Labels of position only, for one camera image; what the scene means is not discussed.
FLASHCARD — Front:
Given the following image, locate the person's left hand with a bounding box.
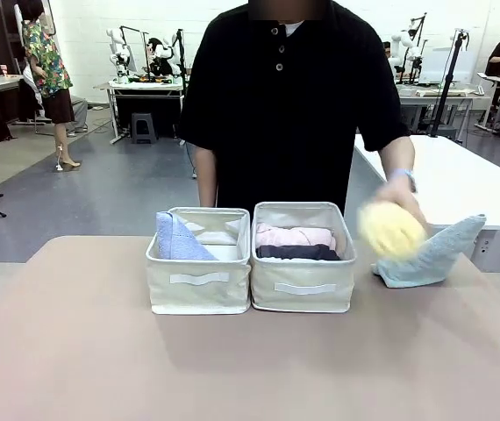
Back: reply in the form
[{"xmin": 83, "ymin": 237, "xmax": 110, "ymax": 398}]
[{"xmin": 374, "ymin": 177, "xmax": 432, "ymax": 239}]

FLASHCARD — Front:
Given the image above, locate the yellow towel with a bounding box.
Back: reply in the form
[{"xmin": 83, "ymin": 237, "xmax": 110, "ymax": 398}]
[{"xmin": 356, "ymin": 200, "xmax": 429, "ymax": 264}]

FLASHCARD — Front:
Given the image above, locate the light blue towel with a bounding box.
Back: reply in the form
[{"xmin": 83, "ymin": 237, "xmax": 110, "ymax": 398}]
[{"xmin": 372, "ymin": 213, "xmax": 489, "ymax": 289}]

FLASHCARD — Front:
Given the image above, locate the dark grey towel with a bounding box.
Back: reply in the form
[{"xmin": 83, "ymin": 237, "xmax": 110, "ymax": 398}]
[{"xmin": 255, "ymin": 244, "xmax": 342, "ymax": 262}]

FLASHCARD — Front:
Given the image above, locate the pink towel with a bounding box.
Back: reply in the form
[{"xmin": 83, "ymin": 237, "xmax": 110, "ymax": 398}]
[{"xmin": 254, "ymin": 222, "xmax": 338, "ymax": 250}]

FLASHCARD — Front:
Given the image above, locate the lavender towel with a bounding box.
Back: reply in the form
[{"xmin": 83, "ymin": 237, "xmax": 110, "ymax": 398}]
[{"xmin": 155, "ymin": 210, "xmax": 218, "ymax": 262}]

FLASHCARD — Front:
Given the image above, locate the person's left forearm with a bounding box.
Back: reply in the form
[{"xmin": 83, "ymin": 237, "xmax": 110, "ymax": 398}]
[{"xmin": 379, "ymin": 134, "xmax": 417, "ymax": 175}]

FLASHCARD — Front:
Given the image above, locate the light blue wrist watch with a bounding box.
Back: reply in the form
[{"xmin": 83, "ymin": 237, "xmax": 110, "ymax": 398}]
[{"xmin": 388, "ymin": 167, "xmax": 418, "ymax": 193}]

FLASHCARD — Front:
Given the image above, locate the white side table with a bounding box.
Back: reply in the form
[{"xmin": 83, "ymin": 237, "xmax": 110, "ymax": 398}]
[{"xmin": 353, "ymin": 133, "xmax": 500, "ymax": 232}]

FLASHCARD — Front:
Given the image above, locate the grey background work table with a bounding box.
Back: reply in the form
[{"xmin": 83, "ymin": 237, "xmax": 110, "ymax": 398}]
[{"xmin": 396, "ymin": 83, "xmax": 493, "ymax": 133}]

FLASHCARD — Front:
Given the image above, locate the black tripod pole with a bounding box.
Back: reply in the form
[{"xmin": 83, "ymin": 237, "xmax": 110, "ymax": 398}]
[{"xmin": 428, "ymin": 27, "xmax": 471, "ymax": 139}]

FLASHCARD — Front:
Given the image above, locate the cream fabric storage bin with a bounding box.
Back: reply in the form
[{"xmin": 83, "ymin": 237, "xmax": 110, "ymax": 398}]
[
  {"xmin": 145, "ymin": 206, "xmax": 252, "ymax": 316},
  {"xmin": 249, "ymin": 201, "xmax": 358, "ymax": 314}
]

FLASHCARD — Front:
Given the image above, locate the person in black polo shirt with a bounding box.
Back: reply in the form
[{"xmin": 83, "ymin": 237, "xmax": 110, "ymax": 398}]
[{"xmin": 177, "ymin": 0, "xmax": 411, "ymax": 216}]

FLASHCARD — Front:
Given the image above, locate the grey plastic stool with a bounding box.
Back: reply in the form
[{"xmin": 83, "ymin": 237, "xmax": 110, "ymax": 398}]
[{"xmin": 130, "ymin": 111, "xmax": 160, "ymax": 146}]

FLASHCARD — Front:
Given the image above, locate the white background work table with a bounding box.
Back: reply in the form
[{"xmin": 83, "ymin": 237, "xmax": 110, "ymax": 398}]
[{"xmin": 106, "ymin": 77, "xmax": 189, "ymax": 146}]

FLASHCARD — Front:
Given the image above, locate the bystander in floral shirt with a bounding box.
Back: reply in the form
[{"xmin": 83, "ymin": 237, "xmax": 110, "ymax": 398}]
[{"xmin": 17, "ymin": 0, "xmax": 82, "ymax": 173}]

